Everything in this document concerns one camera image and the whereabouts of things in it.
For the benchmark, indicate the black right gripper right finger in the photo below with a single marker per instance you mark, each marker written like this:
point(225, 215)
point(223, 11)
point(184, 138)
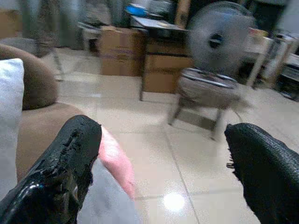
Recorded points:
point(268, 175)

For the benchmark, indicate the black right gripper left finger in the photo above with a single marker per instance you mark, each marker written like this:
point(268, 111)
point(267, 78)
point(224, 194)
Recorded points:
point(58, 168)

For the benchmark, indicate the grey pillow with pink edge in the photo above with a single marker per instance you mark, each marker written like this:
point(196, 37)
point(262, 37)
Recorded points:
point(109, 186)

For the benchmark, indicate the white pillow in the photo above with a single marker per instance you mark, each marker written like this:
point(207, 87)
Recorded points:
point(9, 105)

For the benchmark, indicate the brown fabric sofa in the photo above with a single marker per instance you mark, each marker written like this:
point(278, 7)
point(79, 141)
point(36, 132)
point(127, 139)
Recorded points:
point(39, 88)

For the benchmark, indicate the plaid fabric metal chair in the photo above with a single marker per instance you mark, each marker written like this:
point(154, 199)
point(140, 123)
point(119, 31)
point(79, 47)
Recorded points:
point(205, 88)
point(44, 35)

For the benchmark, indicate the cardboard box with purple print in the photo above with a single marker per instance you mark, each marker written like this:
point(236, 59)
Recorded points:
point(121, 51)

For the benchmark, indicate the wide brown cardboard box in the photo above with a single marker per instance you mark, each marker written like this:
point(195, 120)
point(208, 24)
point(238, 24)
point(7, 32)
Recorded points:
point(163, 70)

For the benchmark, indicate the grey standing fan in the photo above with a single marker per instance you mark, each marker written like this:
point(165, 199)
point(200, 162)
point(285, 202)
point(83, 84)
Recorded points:
point(219, 39)

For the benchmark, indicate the white table with black legs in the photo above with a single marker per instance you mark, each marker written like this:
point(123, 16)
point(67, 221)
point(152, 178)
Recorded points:
point(156, 23)

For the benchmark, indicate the blue plastic container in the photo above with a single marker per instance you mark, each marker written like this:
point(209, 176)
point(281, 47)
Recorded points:
point(135, 10)

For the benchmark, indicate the wooden loudspeaker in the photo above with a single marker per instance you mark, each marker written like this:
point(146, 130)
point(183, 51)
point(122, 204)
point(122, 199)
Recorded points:
point(182, 12)

